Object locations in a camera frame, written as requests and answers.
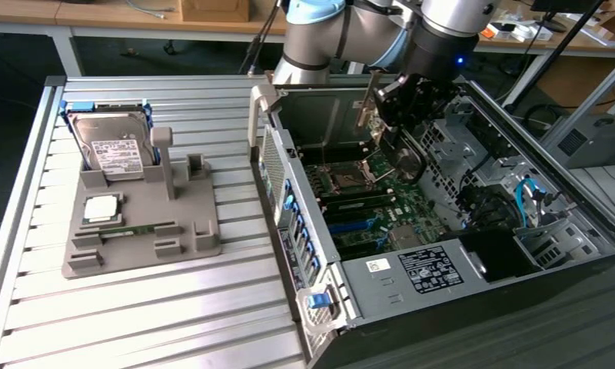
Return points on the perforated metal drive cage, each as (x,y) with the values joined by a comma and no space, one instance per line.
(446,180)

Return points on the grey computer tower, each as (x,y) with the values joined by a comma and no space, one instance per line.
(594,142)

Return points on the green motherboard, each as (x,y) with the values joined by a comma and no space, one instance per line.
(423,203)

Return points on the white box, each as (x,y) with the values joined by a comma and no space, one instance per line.
(530,35)

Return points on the grey power supply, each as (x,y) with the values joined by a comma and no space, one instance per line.
(368,292)

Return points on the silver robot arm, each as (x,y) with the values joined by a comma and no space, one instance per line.
(312,38)

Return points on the brown cardboard box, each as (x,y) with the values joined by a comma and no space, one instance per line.
(212,9)

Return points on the grey parts rack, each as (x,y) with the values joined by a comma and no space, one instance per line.
(143,211)

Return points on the black RAM stick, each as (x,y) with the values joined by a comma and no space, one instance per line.
(359,206)

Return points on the black open PC case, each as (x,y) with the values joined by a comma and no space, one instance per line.
(493,326)

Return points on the metal socket cover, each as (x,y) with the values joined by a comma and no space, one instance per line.
(375,154)

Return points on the aluminium slat table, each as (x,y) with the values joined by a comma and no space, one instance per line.
(159,315)

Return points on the blue expansion slot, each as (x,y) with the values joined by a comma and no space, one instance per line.
(348,227)

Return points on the hard disk in blue carrier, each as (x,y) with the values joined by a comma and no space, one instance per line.
(109,134)

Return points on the blue case latch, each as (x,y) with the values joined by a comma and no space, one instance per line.
(318,301)

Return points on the black slanted pole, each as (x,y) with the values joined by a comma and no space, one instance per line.
(554,54)

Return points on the wooden desk with grey frame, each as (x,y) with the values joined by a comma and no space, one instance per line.
(31,15)

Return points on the green RAM stick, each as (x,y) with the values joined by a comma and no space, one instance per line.
(133,231)

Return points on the CPU chip with silver lid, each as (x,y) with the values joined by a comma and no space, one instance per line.
(101,210)

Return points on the CPU socket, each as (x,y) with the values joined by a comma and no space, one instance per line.
(348,178)

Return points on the grey metal disk bay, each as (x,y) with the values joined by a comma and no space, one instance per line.
(554,246)

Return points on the graphics card with metal bracket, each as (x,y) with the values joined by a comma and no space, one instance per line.
(404,161)

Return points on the black monitor with stand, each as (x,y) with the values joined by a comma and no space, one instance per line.
(551,23)

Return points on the grey chipset heat sink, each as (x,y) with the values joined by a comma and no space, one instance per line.
(406,237)

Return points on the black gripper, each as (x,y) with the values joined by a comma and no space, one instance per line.
(441,57)

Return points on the orange and black box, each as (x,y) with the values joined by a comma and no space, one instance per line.
(487,34)

